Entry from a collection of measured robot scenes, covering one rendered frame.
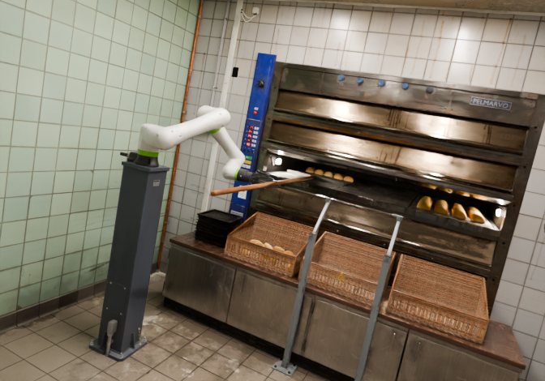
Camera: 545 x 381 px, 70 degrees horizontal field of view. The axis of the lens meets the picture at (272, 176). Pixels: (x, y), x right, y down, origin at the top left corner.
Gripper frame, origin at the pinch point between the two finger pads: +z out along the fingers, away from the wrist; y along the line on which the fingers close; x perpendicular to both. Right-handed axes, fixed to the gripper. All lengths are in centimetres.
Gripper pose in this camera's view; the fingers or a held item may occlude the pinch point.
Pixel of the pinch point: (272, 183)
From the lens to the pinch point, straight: 269.1
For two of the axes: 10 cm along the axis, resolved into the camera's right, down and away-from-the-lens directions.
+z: 9.0, 2.3, -3.7
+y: -2.0, 9.7, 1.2
